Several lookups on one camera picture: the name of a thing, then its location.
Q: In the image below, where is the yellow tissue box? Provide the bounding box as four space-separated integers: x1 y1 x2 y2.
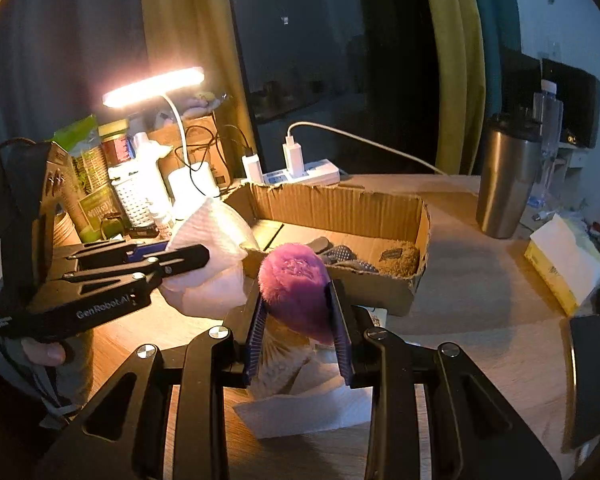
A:
523 213 600 317

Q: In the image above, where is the small white charger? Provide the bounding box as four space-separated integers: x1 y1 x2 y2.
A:
242 154 264 184

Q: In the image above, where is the green printed packet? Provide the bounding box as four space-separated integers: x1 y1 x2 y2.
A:
51 115 127 242

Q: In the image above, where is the white perforated bottle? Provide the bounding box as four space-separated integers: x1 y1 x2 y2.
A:
108 132 174 229

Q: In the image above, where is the person's left hand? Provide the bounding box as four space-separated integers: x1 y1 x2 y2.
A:
21 337 67 367

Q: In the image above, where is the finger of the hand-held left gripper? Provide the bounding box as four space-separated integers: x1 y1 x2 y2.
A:
67 239 170 268
62 244 211 292

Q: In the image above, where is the flat white paper towel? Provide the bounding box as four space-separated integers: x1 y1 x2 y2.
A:
232 374 377 440

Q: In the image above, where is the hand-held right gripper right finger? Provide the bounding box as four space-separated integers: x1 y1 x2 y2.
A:
324 280 563 480

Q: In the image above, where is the red label jar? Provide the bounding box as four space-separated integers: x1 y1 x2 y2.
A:
98 120 134 167

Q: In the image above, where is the yellow curtain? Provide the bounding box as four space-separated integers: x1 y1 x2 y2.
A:
417 0 487 177
140 0 255 181

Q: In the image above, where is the steel tumbler with black lid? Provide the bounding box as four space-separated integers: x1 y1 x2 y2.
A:
475 112 544 240

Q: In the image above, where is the black monitor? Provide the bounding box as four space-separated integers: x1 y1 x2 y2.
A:
539 57 600 150

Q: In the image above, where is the white power strip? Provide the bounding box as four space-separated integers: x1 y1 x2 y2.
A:
260 159 341 187

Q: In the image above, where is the white desk lamp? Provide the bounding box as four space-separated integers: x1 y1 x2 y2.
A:
102 66 222 211

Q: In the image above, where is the large white charger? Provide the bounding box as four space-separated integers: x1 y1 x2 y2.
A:
282 135 306 179

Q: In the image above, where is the clear plastic water bottle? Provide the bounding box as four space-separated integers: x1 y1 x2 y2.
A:
527 79 565 209

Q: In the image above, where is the purple fluffy pompom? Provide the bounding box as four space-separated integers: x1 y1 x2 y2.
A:
257 242 337 347

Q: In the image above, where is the cardboard box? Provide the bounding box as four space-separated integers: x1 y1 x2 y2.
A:
224 180 432 318

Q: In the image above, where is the small dropper bottle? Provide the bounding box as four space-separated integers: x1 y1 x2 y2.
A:
152 206 175 241

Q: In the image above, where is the black thin cable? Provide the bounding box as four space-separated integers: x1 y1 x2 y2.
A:
184 124 257 183

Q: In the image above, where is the brown cardboard carton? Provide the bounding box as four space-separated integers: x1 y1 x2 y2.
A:
149 111 234 192

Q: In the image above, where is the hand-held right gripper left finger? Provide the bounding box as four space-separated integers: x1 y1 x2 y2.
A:
45 290 269 480

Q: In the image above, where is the white tissue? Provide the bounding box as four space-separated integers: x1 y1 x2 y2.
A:
159 196 262 319

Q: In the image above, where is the teal curtain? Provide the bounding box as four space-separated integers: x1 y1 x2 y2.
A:
467 0 515 121

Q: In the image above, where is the white charging cable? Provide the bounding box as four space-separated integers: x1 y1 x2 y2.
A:
286 121 452 177

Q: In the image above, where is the brown fluffy pad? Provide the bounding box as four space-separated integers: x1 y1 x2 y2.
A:
377 240 422 279

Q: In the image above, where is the black patterned cloth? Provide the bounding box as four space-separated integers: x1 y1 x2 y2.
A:
324 245 379 274

